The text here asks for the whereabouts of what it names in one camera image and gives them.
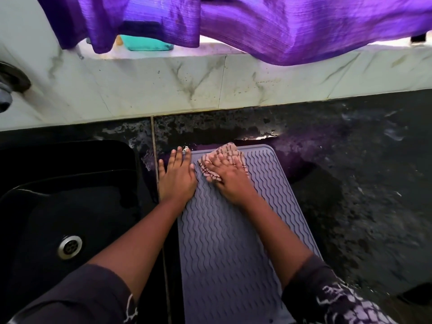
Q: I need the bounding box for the metal wall faucet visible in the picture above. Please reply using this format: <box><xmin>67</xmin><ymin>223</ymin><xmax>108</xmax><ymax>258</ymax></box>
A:
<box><xmin>0</xmin><ymin>61</ymin><xmax>32</xmax><ymax>113</ymax></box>

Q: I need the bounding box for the grey ribbed silicone mat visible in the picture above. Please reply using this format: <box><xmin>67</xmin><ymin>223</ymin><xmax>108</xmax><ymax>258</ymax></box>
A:
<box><xmin>177</xmin><ymin>144</ymin><xmax>323</xmax><ymax>324</ymax></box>

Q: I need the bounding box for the teal soap box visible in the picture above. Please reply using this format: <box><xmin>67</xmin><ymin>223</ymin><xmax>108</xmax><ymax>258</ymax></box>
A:
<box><xmin>119</xmin><ymin>34</ymin><xmax>175</xmax><ymax>52</ymax></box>

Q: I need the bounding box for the person's right forearm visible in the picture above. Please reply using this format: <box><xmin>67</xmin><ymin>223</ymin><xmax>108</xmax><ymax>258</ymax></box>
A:
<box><xmin>236</xmin><ymin>191</ymin><xmax>314</xmax><ymax>289</ymax></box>

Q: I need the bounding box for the silver sink drain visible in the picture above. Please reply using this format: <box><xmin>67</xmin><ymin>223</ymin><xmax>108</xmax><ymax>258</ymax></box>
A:
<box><xmin>57</xmin><ymin>235</ymin><xmax>83</xmax><ymax>261</ymax></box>

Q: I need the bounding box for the person's right hand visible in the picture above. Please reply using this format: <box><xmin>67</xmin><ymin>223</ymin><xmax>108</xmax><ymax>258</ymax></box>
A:
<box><xmin>201</xmin><ymin>150</ymin><xmax>259</xmax><ymax>208</ymax></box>

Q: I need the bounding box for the black kitchen sink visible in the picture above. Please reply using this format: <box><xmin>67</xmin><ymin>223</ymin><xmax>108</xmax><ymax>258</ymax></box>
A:
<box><xmin>0</xmin><ymin>140</ymin><xmax>160</xmax><ymax>324</ymax></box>

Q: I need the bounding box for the person's left forearm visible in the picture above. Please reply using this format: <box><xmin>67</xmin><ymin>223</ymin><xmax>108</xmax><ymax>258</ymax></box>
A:
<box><xmin>87</xmin><ymin>198</ymin><xmax>196</xmax><ymax>302</ymax></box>

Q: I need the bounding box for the dark patterned shirt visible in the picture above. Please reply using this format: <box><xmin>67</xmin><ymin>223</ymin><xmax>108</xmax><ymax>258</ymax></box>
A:
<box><xmin>7</xmin><ymin>254</ymin><xmax>399</xmax><ymax>324</ymax></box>

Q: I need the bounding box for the pink patterned cleaning cloth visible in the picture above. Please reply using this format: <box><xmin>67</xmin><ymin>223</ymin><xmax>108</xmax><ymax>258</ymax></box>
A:
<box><xmin>197</xmin><ymin>142</ymin><xmax>252</xmax><ymax>185</ymax></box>

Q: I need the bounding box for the person's left hand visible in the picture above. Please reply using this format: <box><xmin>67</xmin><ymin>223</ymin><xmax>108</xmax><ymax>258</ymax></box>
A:
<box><xmin>158</xmin><ymin>146</ymin><xmax>198</xmax><ymax>204</ymax></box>

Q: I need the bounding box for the purple curtain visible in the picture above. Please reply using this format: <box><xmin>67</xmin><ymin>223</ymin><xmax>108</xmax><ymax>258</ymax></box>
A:
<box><xmin>35</xmin><ymin>0</ymin><xmax>432</xmax><ymax>66</ymax></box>

